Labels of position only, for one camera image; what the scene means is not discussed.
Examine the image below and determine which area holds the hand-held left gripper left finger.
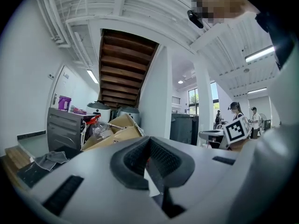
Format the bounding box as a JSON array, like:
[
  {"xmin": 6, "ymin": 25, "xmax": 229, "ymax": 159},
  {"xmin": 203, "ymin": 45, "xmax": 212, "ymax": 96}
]
[{"xmin": 14, "ymin": 136, "xmax": 169, "ymax": 224}]

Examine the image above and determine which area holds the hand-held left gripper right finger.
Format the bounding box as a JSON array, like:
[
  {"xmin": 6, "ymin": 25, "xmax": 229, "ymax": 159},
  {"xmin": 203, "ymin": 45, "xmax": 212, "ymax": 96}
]
[{"xmin": 149, "ymin": 136, "xmax": 244, "ymax": 224}]

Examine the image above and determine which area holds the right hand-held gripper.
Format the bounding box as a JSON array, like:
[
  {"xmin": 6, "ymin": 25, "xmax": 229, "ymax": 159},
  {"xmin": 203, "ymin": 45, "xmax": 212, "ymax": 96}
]
[{"xmin": 199, "ymin": 115, "xmax": 253, "ymax": 150}]

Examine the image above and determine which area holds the long ceiling light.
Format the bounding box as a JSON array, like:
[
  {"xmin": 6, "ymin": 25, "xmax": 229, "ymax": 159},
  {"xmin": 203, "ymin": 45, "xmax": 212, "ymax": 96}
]
[
  {"xmin": 86, "ymin": 69, "xmax": 100, "ymax": 85},
  {"xmin": 244, "ymin": 45, "xmax": 276, "ymax": 63},
  {"xmin": 247, "ymin": 87, "xmax": 268, "ymax": 95}
]

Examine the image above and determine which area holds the tall window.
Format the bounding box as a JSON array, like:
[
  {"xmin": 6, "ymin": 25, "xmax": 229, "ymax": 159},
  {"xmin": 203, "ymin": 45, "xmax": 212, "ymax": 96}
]
[{"xmin": 187, "ymin": 81, "xmax": 221, "ymax": 115}]

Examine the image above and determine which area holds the dark grey cabinet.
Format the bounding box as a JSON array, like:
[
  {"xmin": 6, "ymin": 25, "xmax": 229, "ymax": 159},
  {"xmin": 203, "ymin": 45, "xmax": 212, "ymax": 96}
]
[{"xmin": 170, "ymin": 112, "xmax": 200, "ymax": 146}]

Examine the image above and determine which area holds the grey cloth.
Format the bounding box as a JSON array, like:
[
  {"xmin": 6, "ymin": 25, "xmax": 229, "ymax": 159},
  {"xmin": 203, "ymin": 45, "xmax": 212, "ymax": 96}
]
[{"xmin": 34, "ymin": 150, "xmax": 70, "ymax": 172}]

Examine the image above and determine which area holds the clear plastic bottle red cap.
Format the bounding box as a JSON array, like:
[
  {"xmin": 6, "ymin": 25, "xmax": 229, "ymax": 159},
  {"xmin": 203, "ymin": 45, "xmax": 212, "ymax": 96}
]
[{"xmin": 85, "ymin": 115, "xmax": 115, "ymax": 141}]

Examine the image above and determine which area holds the brown cardboard box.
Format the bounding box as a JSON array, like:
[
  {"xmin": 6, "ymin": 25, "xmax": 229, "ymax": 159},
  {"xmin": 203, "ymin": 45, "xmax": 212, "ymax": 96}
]
[{"xmin": 80, "ymin": 112, "xmax": 146, "ymax": 152}]

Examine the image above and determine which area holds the black mat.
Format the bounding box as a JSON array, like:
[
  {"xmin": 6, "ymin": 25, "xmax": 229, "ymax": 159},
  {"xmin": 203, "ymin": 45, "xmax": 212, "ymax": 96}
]
[{"xmin": 16, "ymin": 145, "xmax": 83, "ymax": 189}]

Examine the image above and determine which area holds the grey metal cabinet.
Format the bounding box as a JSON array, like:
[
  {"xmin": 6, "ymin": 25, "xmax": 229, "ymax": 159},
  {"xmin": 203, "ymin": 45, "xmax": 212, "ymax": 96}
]
[{"xmin": 46, "ymin": 107, "xmax": 101, "ymax": 153}]

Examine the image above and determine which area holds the white round appliance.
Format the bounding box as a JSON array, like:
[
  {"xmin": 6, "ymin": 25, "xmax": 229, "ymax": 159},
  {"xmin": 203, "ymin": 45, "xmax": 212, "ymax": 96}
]
[{"xmin": 86, "ymin": 101, "xmax": 112, "ymax": 124}]

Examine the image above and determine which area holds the pink items pile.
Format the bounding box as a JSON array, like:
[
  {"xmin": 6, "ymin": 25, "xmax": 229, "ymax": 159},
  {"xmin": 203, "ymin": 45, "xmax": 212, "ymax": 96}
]
[{"xmin": 71, "ymin": 105, "xmax": 88, "ymax": 115}]

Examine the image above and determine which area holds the wooden board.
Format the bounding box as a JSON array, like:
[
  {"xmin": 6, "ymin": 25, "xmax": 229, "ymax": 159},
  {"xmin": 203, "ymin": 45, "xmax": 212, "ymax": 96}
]
[{"xmin": 4, "ymin": 145, "xmax": 33, "ymax": 174}]

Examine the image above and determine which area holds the purple plastic bucket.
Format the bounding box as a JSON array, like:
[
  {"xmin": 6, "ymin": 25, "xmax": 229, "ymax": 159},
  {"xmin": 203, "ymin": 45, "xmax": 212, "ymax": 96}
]
[{"xmin": 57, "ymin": 95, "xmax": 72, "ymax": 112}]

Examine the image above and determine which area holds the white door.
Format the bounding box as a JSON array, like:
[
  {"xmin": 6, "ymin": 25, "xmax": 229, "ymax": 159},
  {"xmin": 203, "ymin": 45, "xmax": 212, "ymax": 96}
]
[{"xmin": 50, "ymin": 63, "xmax": 79, "ymax": 110}]

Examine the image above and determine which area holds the brown wooden staircase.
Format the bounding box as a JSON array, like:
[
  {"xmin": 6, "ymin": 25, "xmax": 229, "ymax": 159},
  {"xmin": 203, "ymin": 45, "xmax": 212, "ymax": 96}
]
[{"xmin": 97, "ymin": 28, "xmax": 161, "ymax": 110}]

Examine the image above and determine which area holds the person's head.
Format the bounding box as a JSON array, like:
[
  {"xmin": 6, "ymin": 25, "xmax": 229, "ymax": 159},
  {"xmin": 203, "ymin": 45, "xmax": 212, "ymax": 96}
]
[{"xmin": 190, "ymin": 0, "xmax": 260, "ymax": 29}]

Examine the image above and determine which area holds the black chest strap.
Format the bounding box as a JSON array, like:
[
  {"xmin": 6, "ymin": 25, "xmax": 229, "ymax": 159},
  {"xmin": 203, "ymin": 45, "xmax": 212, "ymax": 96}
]
[{"xmin": 255, "ymin": 10, "xmax": 295, "ymax": 71}]

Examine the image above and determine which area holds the black head-worn camera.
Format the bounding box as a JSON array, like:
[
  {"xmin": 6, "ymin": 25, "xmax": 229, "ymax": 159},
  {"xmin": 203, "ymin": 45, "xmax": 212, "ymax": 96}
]
[{"xmin": 186, "ymin": 9, "xmax": 205, "ymax": 29}]

